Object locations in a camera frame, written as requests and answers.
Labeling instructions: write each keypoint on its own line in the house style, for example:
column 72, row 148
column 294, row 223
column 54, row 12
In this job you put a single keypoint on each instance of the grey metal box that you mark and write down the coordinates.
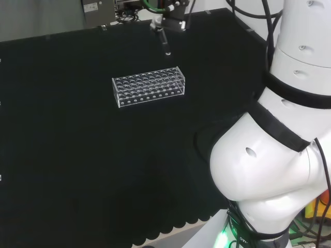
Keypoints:
column 98, row 11

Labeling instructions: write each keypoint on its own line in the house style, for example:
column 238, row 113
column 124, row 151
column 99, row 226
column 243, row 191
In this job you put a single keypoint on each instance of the clear plastic test tube rack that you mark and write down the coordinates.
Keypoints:
column 148, row 86

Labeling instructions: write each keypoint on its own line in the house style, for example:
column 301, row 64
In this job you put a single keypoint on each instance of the clear glass test tube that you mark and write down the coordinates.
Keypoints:
column 165, row 44

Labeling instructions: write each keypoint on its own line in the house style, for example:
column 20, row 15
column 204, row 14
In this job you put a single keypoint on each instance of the yellow stop button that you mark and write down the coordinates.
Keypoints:
column 316, row 209

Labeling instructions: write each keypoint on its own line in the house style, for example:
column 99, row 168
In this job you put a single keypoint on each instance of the black bench cloth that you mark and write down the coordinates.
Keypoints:
column 77, row 155

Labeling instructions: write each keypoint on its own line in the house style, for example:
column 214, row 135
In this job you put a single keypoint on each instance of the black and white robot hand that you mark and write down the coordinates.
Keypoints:
column 173, row 22

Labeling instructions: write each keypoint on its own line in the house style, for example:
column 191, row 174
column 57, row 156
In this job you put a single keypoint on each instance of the pale board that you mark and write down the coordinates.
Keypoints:
column 191, row 235

